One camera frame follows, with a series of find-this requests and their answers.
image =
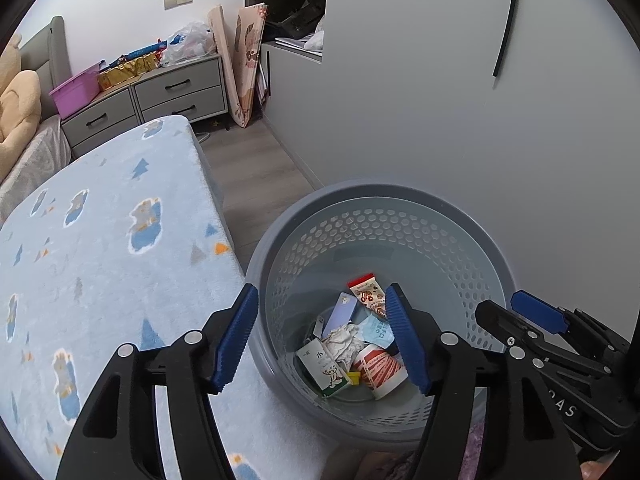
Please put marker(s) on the white cloth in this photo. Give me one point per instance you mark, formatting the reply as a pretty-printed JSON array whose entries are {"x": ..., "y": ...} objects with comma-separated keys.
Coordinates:
[{"x": 315, "y": 37}]

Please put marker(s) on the light blue packet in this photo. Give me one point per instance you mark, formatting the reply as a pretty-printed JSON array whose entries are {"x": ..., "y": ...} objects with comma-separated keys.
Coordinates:
[{"x": 375, "y": 331}]

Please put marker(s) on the grey perforated plastic basket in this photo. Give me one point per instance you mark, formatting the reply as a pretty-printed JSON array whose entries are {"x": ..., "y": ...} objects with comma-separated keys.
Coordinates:
[{"x": 300, "y": 280}]

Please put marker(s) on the grey drawer cabinet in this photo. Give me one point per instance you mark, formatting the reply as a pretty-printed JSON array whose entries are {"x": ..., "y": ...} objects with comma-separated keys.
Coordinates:
[{"x": 175, "y": 90}]

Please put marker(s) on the white wardrobe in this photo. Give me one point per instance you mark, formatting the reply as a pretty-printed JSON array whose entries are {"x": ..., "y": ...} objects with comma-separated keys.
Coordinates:
[{"x": 425, "y": 85}]

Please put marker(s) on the red patterned snack packet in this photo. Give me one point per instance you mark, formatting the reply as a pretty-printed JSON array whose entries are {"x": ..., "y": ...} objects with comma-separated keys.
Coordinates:
[{"x": 367, "y": 292}]

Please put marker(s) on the blue printed blanket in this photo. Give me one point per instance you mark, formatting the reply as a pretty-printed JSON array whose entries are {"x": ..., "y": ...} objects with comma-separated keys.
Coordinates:
[{"x": 100, "y": 260}]

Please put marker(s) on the red white paper cup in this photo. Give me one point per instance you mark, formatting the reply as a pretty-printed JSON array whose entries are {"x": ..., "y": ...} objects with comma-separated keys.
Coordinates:
[{"x": 380, "y": 370}]

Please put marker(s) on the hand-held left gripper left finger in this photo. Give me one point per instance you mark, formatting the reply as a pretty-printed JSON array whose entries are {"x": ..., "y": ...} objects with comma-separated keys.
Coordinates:
[{"x": 235, "y": 340}]

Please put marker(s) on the grey bed headboard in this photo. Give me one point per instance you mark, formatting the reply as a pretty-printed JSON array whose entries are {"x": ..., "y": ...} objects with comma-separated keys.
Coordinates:
[{"x": 50, "y": 50}]

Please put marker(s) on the white paper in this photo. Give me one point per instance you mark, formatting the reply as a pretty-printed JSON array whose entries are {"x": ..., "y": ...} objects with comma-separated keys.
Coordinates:
[{"x": 342, "y": 345}]

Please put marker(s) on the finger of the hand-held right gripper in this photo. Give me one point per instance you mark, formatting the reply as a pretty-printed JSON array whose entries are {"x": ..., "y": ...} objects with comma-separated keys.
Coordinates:
[
  {"x": 537, "y": 307},
  {"x": 505, "y": 322}
]

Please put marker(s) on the beige leaning board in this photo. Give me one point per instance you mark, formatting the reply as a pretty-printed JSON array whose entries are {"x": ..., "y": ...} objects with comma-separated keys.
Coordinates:
[{"x": 220, "y": 40}]

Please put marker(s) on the clear plastic bag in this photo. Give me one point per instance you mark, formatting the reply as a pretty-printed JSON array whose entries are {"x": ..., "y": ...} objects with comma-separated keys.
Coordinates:
[{"x": 187, "y": 45}]

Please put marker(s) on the lavender packet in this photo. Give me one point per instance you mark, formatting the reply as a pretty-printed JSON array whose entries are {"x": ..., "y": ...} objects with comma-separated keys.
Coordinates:
[{"x": 340, "y": 315}]

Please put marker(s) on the purple plastic basket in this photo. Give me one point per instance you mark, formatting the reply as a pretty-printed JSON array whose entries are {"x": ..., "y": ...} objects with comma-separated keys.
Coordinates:
[{"x": 75, "y": 92}]

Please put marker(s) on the gold gift box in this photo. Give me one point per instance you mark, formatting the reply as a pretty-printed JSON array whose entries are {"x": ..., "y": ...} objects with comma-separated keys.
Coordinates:
[{"x": 125, "y": 71}]

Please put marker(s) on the small white green carton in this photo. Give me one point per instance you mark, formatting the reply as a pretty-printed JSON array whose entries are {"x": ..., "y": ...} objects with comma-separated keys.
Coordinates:
[{"x": 322, "y": 367}]

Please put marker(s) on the black bag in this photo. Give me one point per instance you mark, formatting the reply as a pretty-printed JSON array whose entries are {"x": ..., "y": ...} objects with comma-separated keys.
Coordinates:
[{"x": 300, "y": 17}]

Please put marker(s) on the blue patterned paper roll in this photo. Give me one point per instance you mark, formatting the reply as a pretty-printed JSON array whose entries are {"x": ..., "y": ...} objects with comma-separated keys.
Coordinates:
[{"x": 142, "y": 50}]

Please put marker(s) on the beige bed sheet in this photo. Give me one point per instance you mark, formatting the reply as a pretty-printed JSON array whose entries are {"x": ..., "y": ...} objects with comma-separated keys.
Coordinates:
[{"x": 35, "y": 155}]

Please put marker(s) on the pink cartoon folded mat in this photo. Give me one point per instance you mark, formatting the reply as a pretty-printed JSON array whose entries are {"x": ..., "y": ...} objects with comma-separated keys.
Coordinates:
[{"x": 247, "y": 60}]

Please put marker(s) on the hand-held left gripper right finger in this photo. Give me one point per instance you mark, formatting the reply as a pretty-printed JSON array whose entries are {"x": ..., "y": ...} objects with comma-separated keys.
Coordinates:
[{"x": 405, "y": 340}]

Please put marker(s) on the beige teddy bear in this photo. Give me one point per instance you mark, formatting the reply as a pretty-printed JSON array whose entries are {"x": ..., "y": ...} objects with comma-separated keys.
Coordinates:
[{"x": 20, "y": 105}]

